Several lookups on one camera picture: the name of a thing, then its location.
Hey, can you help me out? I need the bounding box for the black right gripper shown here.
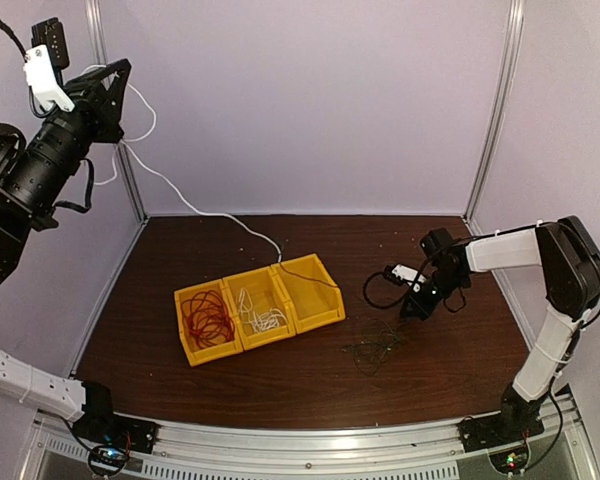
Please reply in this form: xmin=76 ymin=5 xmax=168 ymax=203
xmin=401 ymin=268 xmax=469 ymax=320

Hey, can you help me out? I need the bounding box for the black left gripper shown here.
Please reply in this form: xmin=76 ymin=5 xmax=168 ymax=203
xmin=0 ymin=55 xmax=130 ymax=220

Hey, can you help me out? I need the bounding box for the thin red cable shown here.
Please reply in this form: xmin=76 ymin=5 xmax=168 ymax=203
xmin=179 ymin=289 xmax=236 ymax=349

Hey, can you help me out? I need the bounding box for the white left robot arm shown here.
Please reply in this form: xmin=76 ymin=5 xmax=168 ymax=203
xmin=0 ymin=54 xmax=136 ymax=444

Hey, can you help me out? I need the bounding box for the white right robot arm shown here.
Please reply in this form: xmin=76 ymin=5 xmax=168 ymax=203
xmin=385 ymin=215 xmax=600 ymax=442

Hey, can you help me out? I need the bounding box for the yellow far bin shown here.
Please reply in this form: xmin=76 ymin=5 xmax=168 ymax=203
xmin=272 ymin=253 xmax=346 ymax=334

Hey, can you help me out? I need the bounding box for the yellow bin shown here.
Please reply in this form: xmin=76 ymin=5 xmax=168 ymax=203
xmin=272 ymin=253 xmax=346 ymax=334
xmin=222 ymin=267 xmax=296 ymax=350
xmin=174 ymin=280 xmax=243 ymax=367

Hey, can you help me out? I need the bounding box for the yellow middle bin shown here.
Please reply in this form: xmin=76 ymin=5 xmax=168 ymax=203
xmin=222 ymin=267 xmax=296 ymax=350

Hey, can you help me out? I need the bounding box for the right controller board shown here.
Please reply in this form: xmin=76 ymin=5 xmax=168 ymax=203
xmin=488 ymin=446 xmax=530 ymax=476

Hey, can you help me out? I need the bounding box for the controller board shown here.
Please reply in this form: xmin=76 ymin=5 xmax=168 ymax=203
xmin=488 ymin=446 xmax=530 ymax=476
xmin=87 ymin=445 xmax=129 ymax=476

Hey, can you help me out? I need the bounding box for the yellow bin near front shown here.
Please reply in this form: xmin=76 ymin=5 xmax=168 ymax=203
xmin=174 ymin=280 xmax=243 ymax=367

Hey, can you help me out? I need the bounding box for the left controller board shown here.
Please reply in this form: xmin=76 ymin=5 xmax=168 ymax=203
xmin=87 ymin=445 xmax=129 ymax=476

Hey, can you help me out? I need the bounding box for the black right camera cable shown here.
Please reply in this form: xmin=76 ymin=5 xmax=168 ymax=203
xmin=363 ymin=269 xmax=421 ymax=309

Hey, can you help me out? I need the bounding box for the black camera cable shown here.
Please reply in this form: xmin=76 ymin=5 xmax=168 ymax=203
xmin=363 ymin=269 xmax=421 ymax=309
xmin=0 ymin=10 xmax=31 ymax=56

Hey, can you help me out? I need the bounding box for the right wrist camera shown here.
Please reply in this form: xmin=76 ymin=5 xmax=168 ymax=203
xmin=381 ymin=264 xmax=428 ymax=292

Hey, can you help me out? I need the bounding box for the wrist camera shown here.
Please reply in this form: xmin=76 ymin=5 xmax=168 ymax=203
xmin=381 ymin=264 xmax=428 ymax=292
xmin=23 ymin=17 xmax=75 ymax=118

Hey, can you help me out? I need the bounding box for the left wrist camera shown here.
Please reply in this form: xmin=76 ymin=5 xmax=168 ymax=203
xmin=23 ymin=17 xmax=75 ymax=118

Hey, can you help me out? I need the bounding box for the aluminium corner post left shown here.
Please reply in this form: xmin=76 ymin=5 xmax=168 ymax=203
xmin=83 ymin=0 xmax=149 ymax=220

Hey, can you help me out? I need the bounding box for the aluminium corner post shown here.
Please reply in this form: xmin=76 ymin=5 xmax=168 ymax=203
xmin=83 ymin=0 xmax=149 ymax=220
xmin=463 ymin=0 xmax=525 ymax=225

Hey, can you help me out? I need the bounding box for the black left camera cable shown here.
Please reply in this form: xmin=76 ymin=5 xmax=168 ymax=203
xmin=0 ymin=10 xmax=31 ymax=56

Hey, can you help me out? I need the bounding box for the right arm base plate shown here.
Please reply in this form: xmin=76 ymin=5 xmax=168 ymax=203
xmin=457 ymin=413 xmax=544 ymax=453

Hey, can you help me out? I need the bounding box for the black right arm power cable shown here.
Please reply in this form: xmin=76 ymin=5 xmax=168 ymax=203
xmin=519 ymin=279 xmax=600 ymax=474

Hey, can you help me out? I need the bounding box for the aluminium front rail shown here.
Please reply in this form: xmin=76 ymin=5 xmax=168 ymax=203
xmin=24 ymin=392 xmax=596 ymax=480

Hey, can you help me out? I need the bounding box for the aluminium corner post right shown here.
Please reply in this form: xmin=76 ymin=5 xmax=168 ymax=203
xmin=463 ymin=0 xmax=525 ymax=225

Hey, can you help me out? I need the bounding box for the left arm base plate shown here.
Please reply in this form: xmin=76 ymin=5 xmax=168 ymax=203
xmin=72 ymin=409 xmax=158 ymax=454

